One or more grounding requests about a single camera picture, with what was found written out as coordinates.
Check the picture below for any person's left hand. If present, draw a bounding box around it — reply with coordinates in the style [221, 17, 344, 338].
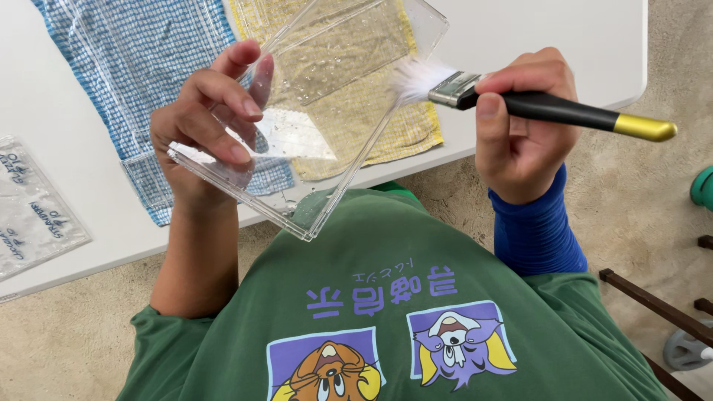
[149, 39, 275, 207]

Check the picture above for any blue checkered cloth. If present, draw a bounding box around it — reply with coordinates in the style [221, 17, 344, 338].
[30, 0, 296, 228]

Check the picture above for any green printed t-shirt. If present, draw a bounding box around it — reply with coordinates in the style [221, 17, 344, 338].
[116, 181, 669, 401]

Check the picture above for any teal round object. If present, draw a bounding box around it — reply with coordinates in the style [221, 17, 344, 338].
[690, 165, 713, 213]

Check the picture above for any clear plastic lid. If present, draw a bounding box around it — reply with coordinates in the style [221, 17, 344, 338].
[67, 0, 235, 211]

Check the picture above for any clear square plastic tray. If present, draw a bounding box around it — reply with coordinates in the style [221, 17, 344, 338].
[167, 0, 451, 243]

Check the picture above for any black gold handled white brush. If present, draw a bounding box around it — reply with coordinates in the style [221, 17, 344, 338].
[390, 58, 678, 143]

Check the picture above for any person's right hand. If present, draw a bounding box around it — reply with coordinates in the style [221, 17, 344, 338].
[475, 47, 583, 205]

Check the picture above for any grey plastic wheel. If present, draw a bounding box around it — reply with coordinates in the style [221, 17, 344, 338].
[663, 319, 713, 372]

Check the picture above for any yellow checkered cloth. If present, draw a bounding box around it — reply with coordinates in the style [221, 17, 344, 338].
[228, 0, 445, 182]

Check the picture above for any brown wooden frame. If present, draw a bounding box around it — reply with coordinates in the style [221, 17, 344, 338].
[599, 235, 713, 401]

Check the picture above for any clear plastic labelled sheet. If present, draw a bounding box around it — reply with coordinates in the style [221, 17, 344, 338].
[0, 135, 93, 283]

